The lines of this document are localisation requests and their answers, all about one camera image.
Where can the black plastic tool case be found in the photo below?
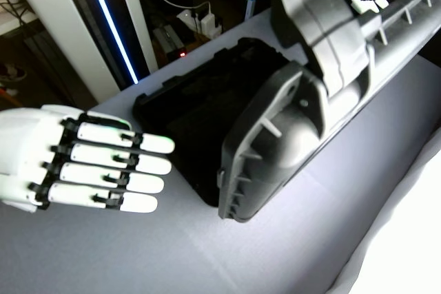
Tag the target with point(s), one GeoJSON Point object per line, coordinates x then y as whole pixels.
{"type": "Point", "coordinates": [282, 135]}

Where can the blue and white connector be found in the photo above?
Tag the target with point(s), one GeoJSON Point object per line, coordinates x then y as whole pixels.
{"type": "Point", "coordinates": [251, 6]}

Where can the white metal column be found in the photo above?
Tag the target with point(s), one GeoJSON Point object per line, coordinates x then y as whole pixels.
{"type": "Point", "coordinates": [51, 25]}

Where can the grey table cloth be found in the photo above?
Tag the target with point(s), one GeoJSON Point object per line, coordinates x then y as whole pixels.
{"type": "Point", "coordinates": [138, 249]}

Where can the blue-white LED light strip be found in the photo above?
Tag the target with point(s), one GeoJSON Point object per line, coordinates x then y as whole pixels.
{"type": "Point", "coordinates": [110, 22]}

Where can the white power strip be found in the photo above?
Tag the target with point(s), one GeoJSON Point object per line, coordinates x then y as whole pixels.
{"type": "Point", "coordinates": [203, 20]}

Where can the black power adapter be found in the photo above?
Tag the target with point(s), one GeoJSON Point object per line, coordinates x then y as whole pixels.
{"type": "Point", "coordinates": [169, 42]}

